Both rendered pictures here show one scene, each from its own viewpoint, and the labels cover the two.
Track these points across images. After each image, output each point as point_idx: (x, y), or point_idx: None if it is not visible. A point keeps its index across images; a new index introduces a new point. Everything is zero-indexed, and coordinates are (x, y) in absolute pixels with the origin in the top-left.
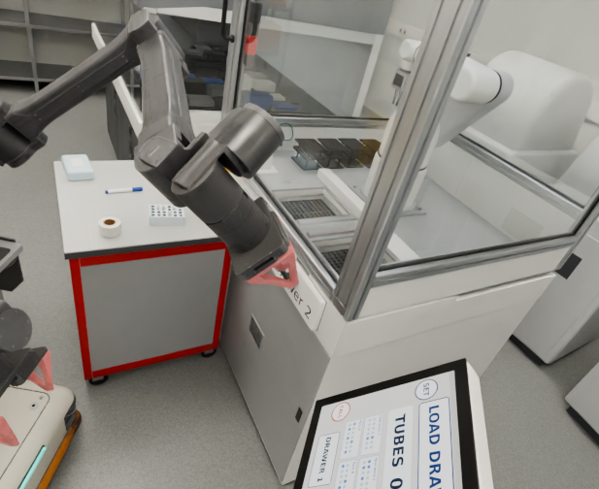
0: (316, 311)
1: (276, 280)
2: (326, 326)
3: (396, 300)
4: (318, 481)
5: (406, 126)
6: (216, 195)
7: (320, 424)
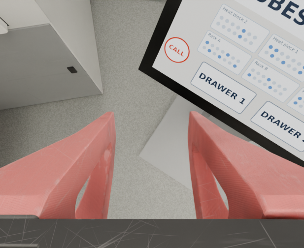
0: None
1: (224, 203)
2: (12, 12)
3: None
4: (244, 102)
5: None
6: None
7: (175, 76)
